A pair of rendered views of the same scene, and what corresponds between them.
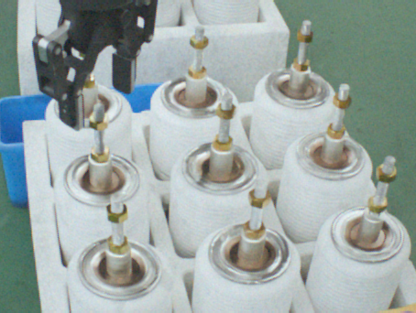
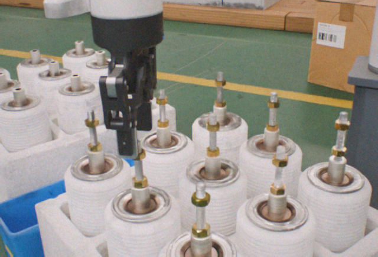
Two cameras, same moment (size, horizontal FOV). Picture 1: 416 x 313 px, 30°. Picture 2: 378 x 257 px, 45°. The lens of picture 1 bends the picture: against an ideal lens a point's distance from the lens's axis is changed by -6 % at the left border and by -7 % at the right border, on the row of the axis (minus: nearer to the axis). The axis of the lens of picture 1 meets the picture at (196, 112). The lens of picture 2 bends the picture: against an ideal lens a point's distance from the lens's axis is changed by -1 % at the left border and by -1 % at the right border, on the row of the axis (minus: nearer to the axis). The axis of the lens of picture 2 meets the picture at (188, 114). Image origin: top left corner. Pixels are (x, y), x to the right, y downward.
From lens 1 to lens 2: 0.31 m
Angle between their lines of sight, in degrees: 24
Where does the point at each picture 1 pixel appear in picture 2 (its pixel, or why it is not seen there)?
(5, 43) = not seen: outside the picture
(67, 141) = (94, 194)
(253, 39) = (155, 119)
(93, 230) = (152, 242)
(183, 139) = (170, 169)
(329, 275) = (326, 212)
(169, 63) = (109, 148)
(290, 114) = (226, 135)
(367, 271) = (356, 197)
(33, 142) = (52, 214)
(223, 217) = (232, 201)
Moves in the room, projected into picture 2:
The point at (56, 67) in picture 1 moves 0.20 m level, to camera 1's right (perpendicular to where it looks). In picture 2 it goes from (124, 97) to (296, 67)
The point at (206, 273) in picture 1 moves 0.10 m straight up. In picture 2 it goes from (259, 234) to (263, 158)
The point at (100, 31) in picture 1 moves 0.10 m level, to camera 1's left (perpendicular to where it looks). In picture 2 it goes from (143, 69) to (45, 84)
